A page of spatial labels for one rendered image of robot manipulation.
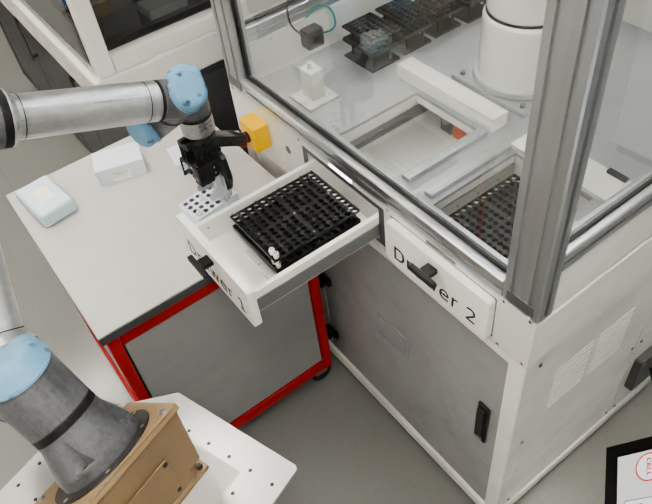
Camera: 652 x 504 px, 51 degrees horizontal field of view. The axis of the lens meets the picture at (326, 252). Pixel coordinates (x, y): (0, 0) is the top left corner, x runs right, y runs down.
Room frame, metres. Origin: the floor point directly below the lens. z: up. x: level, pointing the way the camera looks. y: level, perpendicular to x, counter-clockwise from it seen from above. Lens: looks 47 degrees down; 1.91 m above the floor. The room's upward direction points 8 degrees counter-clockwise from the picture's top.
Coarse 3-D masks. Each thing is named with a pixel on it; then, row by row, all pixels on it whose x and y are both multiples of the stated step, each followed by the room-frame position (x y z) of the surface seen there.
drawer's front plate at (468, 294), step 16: (400, 224) 0.96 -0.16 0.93; (400, 240) 0.94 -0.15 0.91; (416, 240) 0.91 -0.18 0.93; (400, 256) 0.94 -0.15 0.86; (416, 256) 0.90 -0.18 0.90; (432, 256) 0.87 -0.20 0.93; (448, 272) 0.82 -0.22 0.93; (448, 288) 0.82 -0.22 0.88; (464, 288) 0.79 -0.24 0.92; (480, 288) 0.77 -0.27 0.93; (448, 304) 0.82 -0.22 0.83; (464, 304) 0.78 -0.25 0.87; (480, 304) 0.75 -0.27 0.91; (464, 320) 0.78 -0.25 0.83; (480, 320) 0.75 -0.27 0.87; (480, 336) 0.74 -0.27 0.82
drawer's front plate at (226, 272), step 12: (180, 216) 1.08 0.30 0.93; (180, 228) 1.08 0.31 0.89; (192, 228) 1.04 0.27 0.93; (192, 240) 1.03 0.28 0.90; (204, 240) 1.00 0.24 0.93; (204, 252) 0.99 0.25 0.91; (216, 252) 0.96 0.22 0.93; (216, 264) 0.94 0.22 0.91; (228, 264) 0.92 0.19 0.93; (216, 276) 0.96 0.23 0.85; (228, 276) 0.90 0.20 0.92; (240, 276) 0.88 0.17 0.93; (240, 288) 0.86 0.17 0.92; (252, 288) 0.85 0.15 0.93; (252, 300) 0.84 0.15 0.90; (252, 312) 0.84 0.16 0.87
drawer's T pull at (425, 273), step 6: (408, 264) 0.87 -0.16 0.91; (414, 264) 0.87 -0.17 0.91; (426, 264) 0.86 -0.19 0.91; (414, 270) 0.85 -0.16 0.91; (420, 270) 0.85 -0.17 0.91; (426, 270) 0.85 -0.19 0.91; (432, 270) 0.85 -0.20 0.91; (420, 276) 0.84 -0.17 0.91; (426, 276) 0.83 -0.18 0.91; (432, 276) 0.84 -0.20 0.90; (426, 282) 0.82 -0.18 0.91; (432, 282) 0.82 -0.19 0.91; (432, 288) 0.81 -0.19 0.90
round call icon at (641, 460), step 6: (636, 456) 0.39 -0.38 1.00; (642, 456) 0.39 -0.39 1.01; (648, 456) 0.38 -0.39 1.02; (636, 462) 0.38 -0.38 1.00; (642, 462) 0.38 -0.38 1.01; (648, 462) 0.37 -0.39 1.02; (636, 468) 0.37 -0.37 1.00; (642, 468) 0.37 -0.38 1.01; (648, 468) 0.37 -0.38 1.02; (636, 474) 0.37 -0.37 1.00; (642, 474) 0.36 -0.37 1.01; (648, 474) 0.36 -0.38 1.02; (636, 480) 0.36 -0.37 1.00; (642, 480) 0.35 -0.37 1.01; (648, 480) 0.35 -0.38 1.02
